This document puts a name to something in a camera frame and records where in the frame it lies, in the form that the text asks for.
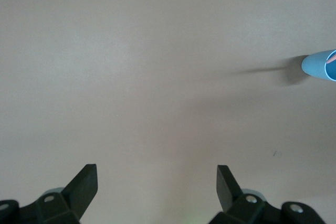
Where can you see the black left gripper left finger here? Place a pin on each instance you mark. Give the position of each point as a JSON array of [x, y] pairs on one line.
[[78, 195]]

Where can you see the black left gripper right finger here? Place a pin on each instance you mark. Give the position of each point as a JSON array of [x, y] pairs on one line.
[[228, 192]]

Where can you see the pink chopstick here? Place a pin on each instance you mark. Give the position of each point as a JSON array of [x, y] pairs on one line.
[[332, 58]]

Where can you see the blue plastic cup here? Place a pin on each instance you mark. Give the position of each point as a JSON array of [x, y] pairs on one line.
[[313, 65]]

